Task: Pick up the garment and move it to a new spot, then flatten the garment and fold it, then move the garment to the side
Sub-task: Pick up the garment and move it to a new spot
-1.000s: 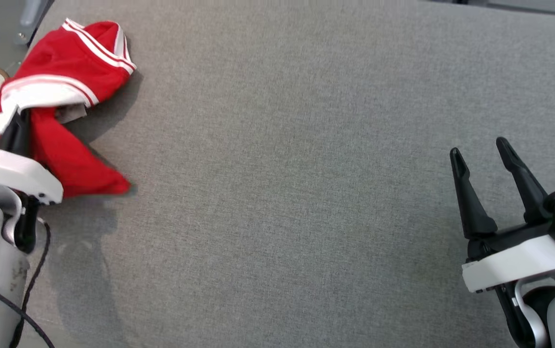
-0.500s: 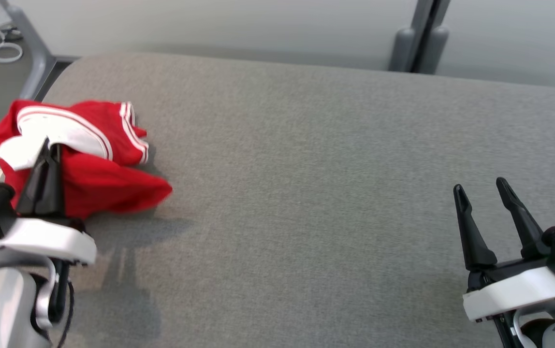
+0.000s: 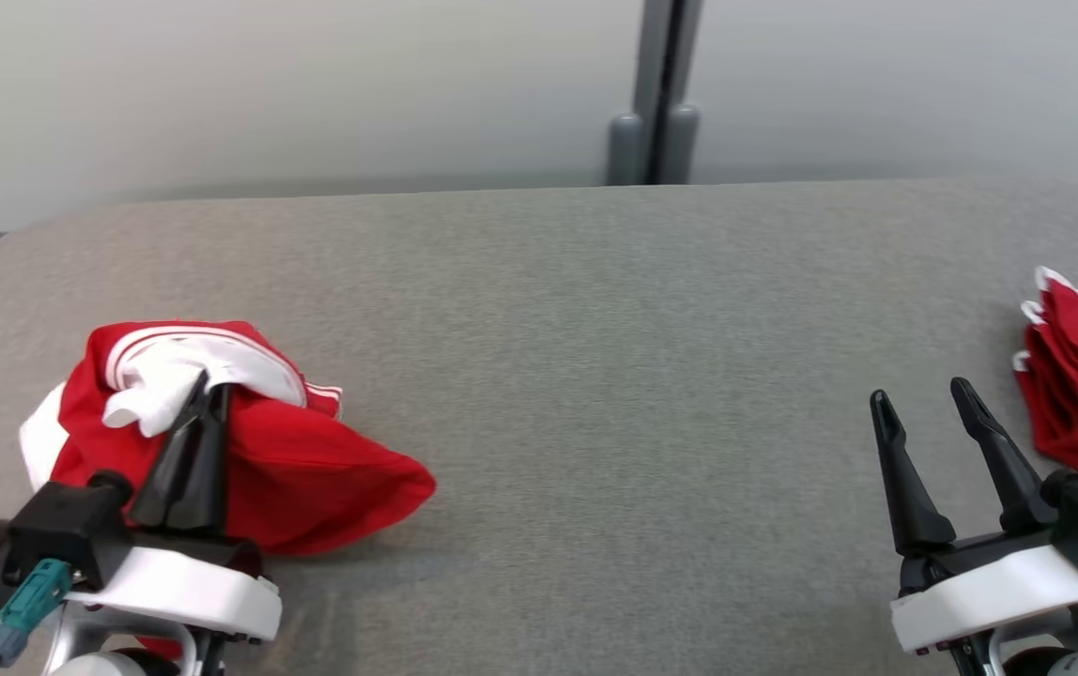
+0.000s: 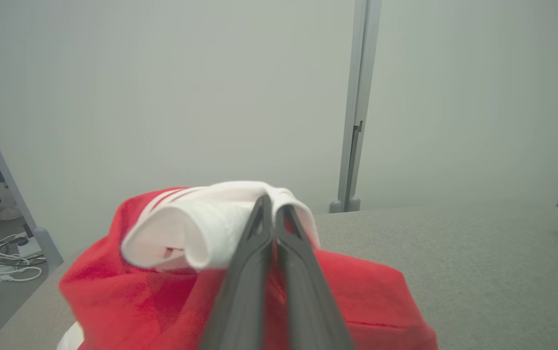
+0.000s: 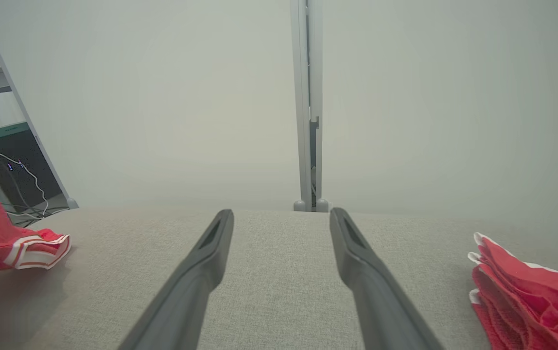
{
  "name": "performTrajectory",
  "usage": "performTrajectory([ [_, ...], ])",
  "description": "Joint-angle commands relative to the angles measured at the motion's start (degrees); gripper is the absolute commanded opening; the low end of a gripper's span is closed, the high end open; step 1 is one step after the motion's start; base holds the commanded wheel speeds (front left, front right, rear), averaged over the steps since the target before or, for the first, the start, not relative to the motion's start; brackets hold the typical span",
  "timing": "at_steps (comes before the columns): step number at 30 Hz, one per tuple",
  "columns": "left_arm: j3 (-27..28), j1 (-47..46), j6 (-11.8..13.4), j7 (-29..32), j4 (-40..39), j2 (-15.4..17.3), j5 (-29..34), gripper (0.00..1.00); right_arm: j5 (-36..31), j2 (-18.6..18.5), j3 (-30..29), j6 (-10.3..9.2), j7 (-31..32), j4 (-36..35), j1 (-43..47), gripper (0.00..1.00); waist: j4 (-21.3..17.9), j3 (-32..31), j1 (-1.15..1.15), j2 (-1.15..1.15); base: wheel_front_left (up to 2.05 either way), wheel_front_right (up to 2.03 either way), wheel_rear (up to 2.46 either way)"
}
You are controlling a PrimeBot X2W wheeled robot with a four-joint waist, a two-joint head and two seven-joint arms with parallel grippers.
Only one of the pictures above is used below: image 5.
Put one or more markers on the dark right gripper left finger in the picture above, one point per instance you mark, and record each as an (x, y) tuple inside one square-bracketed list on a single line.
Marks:
[(186, 291)]

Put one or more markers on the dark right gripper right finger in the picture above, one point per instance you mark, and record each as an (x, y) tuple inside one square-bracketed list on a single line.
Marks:
[(381, 306)]

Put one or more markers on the red shorts with white stripe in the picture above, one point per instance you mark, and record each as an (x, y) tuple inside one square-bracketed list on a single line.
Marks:
[(527, 301)]

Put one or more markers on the black computer tower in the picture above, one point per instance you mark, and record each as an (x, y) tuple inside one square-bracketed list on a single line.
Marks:
[(26, 180)]

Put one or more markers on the grey partition end post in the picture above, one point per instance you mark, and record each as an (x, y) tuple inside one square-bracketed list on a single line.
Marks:
[(72, 203)]

